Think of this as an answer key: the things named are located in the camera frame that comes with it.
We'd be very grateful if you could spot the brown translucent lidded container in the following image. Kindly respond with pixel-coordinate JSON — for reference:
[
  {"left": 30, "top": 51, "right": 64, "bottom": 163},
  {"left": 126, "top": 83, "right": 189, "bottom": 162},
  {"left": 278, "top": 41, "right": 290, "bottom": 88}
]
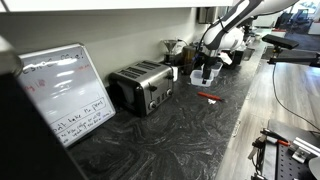
[{"left": 181, "top": 45, "right": 198, "bottom": 76}]

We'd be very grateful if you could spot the stainless steel four-slot toaster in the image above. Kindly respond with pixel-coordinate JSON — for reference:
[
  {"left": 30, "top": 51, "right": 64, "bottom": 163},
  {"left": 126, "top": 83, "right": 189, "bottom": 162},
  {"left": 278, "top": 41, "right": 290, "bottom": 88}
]
[{"left": 108, "top": 59, "right": 175, "bottom": 118}]

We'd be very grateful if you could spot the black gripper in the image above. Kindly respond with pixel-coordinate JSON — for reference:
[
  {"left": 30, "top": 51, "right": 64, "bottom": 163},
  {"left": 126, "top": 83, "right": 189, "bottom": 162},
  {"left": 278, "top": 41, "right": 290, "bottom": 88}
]
[{"left": 199, "top": 49, "right": 218, "bottom": 85}]

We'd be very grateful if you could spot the small whiteboard with handwriting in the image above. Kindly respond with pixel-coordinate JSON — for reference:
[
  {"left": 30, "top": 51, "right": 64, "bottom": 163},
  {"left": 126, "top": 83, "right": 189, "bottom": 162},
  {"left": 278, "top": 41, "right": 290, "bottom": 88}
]
[{"left": 16, "top": 42, "right": 117, "bottom": 148}]

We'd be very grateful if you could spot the clear plastic container bowl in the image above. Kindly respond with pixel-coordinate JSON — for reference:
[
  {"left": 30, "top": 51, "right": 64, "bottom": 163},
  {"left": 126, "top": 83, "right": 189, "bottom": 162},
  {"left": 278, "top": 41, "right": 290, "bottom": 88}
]
[
  {"left": 201, "top": 62, "right": 224, "bottom": 78},
  {"left": 189, "top": 69, "right": 215, "bottom": 88}
]

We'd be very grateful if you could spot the grey wall-mounted box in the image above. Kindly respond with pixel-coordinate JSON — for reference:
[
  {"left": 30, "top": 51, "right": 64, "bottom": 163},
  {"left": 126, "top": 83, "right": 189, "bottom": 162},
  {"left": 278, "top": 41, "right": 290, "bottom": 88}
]
[{"left": 196, "top": 6, "right": 222, "bottom": 25}]

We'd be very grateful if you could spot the black camera on stand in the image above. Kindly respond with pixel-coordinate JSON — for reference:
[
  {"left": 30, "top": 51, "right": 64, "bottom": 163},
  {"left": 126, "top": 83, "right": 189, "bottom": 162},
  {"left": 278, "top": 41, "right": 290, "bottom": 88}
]
[{"left": 261, "top": 33, "right": 300, "bottom": 51}]

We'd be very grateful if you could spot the black countertop appliance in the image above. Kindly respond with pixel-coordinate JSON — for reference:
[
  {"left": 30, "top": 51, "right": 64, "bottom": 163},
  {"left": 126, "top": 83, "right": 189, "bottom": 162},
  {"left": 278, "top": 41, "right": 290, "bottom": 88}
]
[{"left": 229, "top": 49, "right": 245, "bottom": 68}]

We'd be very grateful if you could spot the black camera cable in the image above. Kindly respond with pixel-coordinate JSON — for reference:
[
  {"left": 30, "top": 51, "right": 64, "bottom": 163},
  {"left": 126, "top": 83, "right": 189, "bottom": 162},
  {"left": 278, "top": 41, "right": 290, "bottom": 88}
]
[{"left": 271, "top": 63, "right": 320, "bottom": 133}]

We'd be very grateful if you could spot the black clamp with orange handle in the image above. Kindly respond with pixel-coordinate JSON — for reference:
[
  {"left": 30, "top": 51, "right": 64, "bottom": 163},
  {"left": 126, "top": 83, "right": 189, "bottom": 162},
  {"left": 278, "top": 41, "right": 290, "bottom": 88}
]
[{"left": 259, "top": 128, "right": 291, "bottom": 148}]

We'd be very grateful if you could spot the black perforated breadboard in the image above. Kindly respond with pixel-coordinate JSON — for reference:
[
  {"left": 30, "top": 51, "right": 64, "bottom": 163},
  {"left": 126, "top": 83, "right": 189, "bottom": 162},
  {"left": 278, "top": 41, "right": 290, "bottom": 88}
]
[{"left": 261, "top": 143, "right": 320, "bottom": 180}]

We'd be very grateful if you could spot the aluminium mounting bracket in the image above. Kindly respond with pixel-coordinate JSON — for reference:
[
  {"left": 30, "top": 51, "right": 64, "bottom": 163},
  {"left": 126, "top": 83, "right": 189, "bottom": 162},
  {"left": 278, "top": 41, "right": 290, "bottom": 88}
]
[{"left": 288, "top": 136, "right": 320, "bottom": 164}]

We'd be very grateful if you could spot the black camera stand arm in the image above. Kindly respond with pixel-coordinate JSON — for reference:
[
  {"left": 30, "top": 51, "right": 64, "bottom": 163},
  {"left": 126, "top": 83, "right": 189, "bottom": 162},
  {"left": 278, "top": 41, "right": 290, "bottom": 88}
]
[{"left": 267, "top": 46, "right": 320, "bottom": 69}]

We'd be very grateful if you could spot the dark glass coffee server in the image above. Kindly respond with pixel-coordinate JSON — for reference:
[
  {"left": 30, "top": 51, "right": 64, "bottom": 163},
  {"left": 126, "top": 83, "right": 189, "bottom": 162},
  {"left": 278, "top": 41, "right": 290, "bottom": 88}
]
[{"left": 163, "top": 53, "right": 178, "bottom": 66}]

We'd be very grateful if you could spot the orange marker pen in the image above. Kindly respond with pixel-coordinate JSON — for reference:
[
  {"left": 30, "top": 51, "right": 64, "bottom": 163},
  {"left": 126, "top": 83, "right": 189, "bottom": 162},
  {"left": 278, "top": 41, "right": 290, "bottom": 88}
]
[{"left": 197, "top": 91, "right": 224, "bottom": 102}]

